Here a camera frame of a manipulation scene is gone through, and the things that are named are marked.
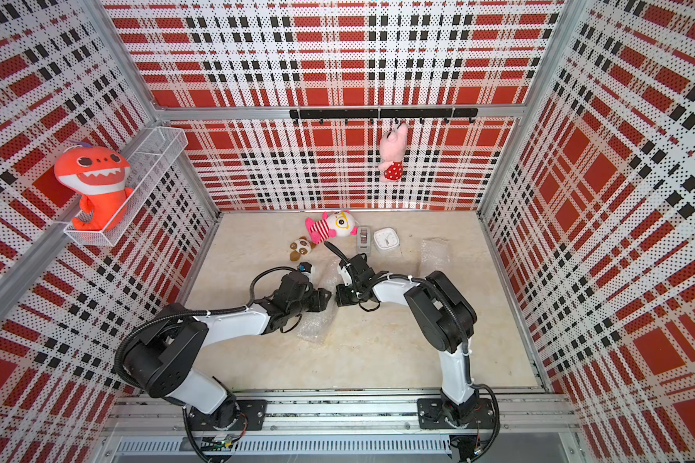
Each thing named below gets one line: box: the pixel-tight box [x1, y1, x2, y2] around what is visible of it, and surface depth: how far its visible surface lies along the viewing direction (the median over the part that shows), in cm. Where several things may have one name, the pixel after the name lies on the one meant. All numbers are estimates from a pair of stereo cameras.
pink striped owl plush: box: [305, 210, 359, 246], surface depth 110 cm
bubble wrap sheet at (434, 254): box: [420, 237, 451, 272], surface depth 100 cm
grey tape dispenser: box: [357, 225, 372, 255], surface depth 110 cm
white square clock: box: [373, 227, 400, 254], surface depth 110 cm
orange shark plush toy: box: [54, 141, 135, 232], surface depth 64 cm
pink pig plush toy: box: [378, 122, 409, 182], surface depth 96 cm
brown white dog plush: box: [289, 236, 317, 262], surface depth 109 cm
